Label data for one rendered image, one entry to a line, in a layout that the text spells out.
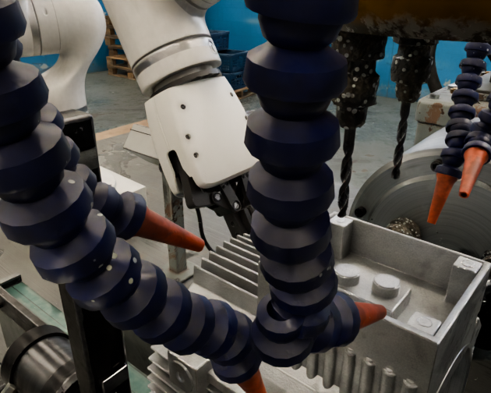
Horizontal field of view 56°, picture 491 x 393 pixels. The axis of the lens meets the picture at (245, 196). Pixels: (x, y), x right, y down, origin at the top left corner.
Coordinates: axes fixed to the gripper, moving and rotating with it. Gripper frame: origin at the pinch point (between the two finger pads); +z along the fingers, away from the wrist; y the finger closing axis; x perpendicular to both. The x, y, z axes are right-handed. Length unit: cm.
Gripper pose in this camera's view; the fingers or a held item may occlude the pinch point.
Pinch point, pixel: (245, 228)
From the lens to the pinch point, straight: 46.7
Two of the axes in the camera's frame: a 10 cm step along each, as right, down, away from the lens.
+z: 3.9, 9.2, 0.7
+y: -6.4, 3.2, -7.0
